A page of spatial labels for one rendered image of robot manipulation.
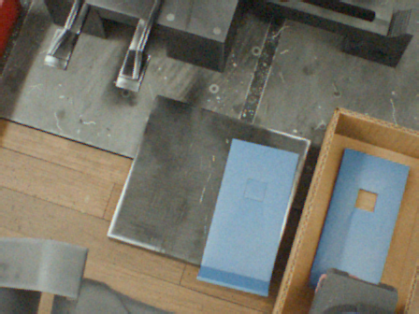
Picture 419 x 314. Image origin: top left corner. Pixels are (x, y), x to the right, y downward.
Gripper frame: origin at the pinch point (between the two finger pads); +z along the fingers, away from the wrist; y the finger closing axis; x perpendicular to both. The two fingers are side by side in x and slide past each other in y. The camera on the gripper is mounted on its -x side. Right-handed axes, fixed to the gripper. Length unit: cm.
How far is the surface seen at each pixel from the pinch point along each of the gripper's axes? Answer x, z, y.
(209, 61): 20.1, 11.3, 15.8
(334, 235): 2.3, 5.0, 3.5
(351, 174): 2.3, 8.2, 9.3
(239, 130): 14.7, 8.4, 10.2
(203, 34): 20.8, 6.4, 19.1
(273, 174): 10.1, 6.1, 7.4
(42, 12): 40.2, 14.2, 15.2
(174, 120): 21.6, 7.9, 9.4
